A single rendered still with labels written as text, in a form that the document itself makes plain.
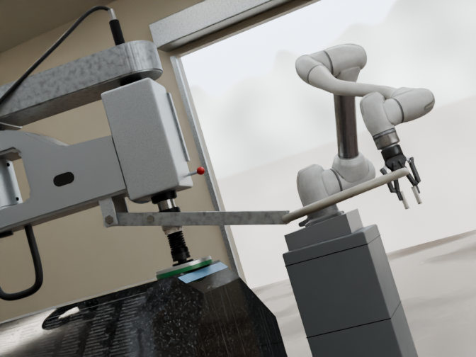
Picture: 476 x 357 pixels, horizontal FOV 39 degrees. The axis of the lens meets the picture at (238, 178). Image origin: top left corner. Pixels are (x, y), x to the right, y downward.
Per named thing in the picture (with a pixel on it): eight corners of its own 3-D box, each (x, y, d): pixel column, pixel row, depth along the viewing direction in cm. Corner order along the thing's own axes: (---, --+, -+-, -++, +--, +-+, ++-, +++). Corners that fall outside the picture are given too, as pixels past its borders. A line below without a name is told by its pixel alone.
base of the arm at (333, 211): (302, 227, 339) (299, 217, 339) (345, 212, 334) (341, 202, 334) (297, 230, 321) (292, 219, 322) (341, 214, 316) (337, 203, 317)
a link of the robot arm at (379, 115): (377, 133, 245) (408, 122, 248) (360, 94, 246) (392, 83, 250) (365, 140, 255) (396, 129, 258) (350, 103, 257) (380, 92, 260)
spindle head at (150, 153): (91, 221, 250) (59, 106, 253) (112, 219, 271) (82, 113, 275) (183, 193, 244) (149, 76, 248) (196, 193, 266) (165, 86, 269)
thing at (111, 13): (116, 53, 260) (103, 10, 261) (120, 55, 263) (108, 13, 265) (125, 49, 259) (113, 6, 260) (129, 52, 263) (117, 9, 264)
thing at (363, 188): (276, 227, 225) (273, 218, 225) (289, 222, 273) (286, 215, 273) (416, 171, 218) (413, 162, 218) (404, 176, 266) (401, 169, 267)
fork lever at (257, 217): (99, 227, 250) (99, 213, 251) (117, 224, 269) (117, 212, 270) (285, 224, 239) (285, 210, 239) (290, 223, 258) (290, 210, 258)
